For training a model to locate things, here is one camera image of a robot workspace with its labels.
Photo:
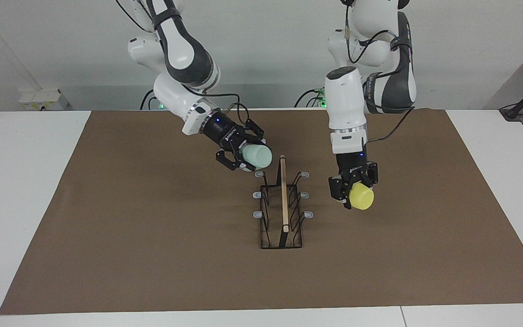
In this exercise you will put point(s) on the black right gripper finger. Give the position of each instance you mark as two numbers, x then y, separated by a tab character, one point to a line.
230	160
252	132

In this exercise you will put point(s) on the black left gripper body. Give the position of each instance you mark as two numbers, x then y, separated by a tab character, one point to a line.
352	165

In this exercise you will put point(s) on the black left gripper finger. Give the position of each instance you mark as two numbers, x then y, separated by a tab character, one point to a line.
371	175
341	190

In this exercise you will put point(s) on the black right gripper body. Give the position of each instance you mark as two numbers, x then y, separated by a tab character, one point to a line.
220	129

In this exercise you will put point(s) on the yellow plastic cup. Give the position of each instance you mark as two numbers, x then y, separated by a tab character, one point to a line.
362	197

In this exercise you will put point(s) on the light green plastic cup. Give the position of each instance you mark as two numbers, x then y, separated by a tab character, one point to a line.
257	156

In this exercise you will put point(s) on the brown table mat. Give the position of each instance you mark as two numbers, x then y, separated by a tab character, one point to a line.
152	263

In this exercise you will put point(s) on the white power strip box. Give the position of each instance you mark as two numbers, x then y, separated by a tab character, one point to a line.
43	100

